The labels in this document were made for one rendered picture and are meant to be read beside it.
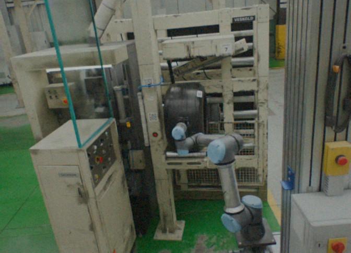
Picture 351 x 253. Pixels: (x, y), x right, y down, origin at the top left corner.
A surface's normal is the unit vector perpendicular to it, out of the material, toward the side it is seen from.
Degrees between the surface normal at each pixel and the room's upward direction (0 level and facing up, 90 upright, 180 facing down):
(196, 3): 90
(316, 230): 90
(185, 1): 90
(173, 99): 43
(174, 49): 90
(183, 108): 57
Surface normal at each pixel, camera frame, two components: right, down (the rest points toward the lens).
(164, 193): -0.17, 0.36
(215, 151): -0.81, 0.15
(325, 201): -0.10, -0.94
